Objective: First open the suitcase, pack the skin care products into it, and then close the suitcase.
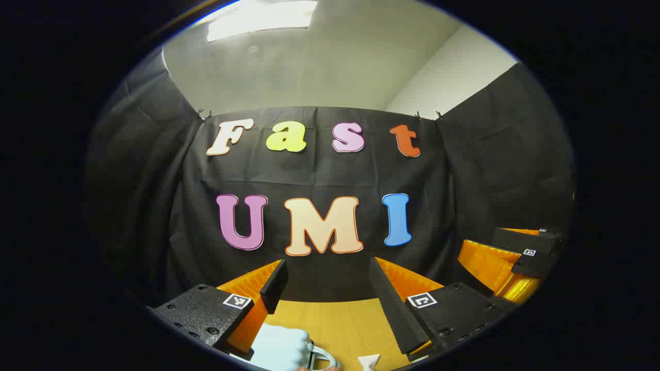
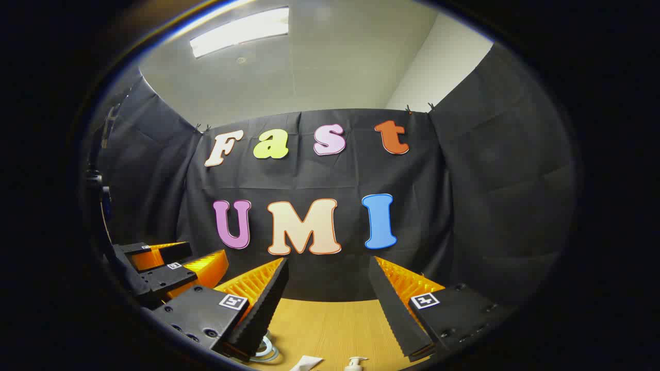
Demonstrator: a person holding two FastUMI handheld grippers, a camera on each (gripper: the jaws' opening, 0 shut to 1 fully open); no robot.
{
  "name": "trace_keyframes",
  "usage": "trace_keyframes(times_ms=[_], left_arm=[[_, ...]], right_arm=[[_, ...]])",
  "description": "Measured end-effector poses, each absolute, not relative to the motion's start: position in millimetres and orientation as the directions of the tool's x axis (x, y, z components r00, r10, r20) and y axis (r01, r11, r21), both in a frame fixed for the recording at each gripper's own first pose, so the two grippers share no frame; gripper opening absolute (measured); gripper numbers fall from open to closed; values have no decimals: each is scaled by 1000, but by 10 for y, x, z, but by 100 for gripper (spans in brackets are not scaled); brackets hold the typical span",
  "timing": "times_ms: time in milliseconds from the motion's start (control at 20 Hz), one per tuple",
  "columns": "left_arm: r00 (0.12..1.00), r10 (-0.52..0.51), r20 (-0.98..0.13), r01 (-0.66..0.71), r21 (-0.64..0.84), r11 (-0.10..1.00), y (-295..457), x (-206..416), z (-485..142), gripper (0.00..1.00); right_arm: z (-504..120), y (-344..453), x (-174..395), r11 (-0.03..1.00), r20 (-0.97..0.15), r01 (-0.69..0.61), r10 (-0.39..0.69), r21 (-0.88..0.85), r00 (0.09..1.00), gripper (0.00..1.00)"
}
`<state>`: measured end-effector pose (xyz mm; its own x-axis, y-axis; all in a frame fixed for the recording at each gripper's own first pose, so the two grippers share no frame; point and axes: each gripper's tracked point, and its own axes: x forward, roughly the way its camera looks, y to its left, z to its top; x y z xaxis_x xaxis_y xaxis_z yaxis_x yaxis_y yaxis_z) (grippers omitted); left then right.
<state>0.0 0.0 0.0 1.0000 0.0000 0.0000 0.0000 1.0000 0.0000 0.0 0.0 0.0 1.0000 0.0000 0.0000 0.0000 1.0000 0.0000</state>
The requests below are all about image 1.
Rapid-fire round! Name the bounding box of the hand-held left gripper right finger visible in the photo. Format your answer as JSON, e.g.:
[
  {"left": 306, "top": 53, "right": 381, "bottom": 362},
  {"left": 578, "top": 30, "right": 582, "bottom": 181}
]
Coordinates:
[{"left": 368, "top": 256, "right": 518, "bottom": 361}]

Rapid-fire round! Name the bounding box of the light blue suitcase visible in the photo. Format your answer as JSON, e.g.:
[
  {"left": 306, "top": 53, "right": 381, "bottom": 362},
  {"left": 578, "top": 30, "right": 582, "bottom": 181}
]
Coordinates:
[{"left": 247, "top": 323, "right": 342, "bottom": 371}]

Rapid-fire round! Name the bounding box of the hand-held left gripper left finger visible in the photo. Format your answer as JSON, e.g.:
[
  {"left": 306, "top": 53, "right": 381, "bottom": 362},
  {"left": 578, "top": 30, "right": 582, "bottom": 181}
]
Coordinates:
[{"left": 147, "top": 259, "right": 288, "bottom": 360}]

